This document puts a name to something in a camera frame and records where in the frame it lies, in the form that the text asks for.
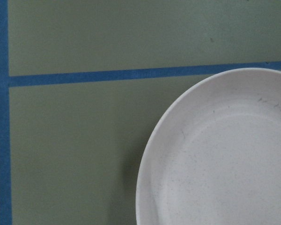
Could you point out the pink plate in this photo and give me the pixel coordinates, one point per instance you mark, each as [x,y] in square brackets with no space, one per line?
[214,157]

